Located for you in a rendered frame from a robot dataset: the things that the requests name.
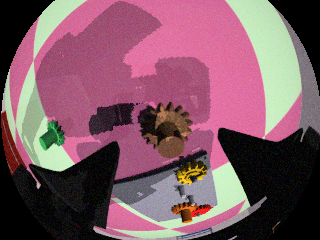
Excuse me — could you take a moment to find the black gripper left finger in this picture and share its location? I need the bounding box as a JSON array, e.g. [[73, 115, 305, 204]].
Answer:
[[28, 141, 120, 229]]

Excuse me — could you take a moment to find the brown gear with tall hub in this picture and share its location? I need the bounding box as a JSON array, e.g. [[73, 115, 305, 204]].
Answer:
[[140, 101, 193, 159]]

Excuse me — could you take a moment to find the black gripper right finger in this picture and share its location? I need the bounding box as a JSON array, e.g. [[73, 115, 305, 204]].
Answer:
[[217, 127, 304, 207]]

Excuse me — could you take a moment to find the orange gear with hub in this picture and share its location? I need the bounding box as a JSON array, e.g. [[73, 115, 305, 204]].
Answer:
[[172, 203, 197, 224]]

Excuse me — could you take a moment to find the grey flat board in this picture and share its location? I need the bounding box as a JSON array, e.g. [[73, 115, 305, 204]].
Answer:
[[111, 151, 217, 223]]

